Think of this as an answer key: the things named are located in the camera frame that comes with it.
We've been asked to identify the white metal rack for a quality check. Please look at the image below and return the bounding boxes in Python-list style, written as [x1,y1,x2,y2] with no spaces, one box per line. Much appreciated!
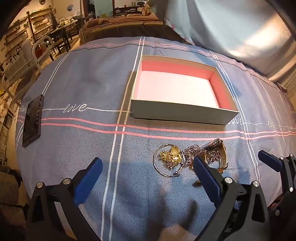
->
[0,36,55,105]

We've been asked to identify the blue striped bed sheet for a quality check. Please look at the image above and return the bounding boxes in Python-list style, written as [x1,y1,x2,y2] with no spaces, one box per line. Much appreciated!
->
[15,36,296,241]

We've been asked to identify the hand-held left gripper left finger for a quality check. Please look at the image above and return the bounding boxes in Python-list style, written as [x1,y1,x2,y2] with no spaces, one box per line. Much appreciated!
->
[26,157,103,241]

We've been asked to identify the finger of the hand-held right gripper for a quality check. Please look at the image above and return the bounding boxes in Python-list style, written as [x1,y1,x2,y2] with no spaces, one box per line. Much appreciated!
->
[268,185,296,219]
[258,150,296,194]

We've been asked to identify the dark wooden shelf unit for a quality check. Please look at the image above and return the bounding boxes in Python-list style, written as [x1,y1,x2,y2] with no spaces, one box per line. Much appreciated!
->
[112,0,160,17]

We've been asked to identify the silver bangle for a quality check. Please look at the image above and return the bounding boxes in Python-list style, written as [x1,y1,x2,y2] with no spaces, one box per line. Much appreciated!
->
[153,144,185,178]

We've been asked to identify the wristwatch with tan strap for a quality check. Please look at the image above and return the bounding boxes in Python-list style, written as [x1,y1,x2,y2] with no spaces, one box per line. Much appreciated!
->
[203,138,229,174]

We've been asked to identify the dark dining table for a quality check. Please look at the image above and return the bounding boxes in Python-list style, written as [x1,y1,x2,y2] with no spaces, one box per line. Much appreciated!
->
[35,23,79,56]

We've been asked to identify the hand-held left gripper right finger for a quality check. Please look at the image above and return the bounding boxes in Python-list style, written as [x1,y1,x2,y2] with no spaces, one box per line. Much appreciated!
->
[193,155,271,241]

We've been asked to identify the brown sofa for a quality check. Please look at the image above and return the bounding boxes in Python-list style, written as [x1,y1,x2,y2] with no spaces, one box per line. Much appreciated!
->
[79,14,185,44]

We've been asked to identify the brown armchair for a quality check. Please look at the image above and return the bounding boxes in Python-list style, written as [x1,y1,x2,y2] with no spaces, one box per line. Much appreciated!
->
[0,166,30,241]

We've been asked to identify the grey box with pink inside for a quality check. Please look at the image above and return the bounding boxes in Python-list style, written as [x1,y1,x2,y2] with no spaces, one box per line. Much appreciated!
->
[130,55,239,126]

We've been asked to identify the chunky silver necklace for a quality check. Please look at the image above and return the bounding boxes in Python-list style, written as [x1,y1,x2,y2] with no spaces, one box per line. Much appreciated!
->
[181,144,220,169]

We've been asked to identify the wall display shelves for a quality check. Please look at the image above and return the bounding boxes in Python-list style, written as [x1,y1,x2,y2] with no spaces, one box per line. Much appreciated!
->
[0,7,58,70]

